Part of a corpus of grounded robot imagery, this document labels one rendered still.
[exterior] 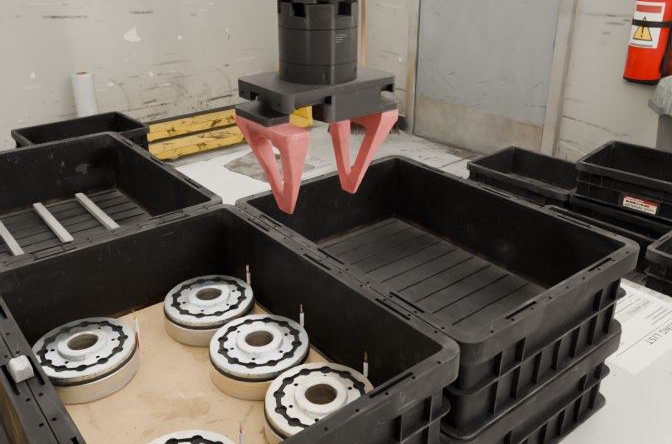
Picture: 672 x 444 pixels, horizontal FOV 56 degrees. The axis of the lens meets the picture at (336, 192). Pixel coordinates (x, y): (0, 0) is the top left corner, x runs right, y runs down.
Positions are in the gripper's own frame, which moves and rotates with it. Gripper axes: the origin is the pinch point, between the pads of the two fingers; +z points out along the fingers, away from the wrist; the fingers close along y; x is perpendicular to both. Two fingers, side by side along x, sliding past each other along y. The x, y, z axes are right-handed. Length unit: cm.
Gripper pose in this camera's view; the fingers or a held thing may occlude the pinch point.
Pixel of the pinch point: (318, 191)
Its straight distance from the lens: 49.5
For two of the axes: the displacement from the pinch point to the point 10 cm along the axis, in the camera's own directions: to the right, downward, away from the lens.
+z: -0.1, 9.2, 3.9
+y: -7.7, 2.4, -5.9
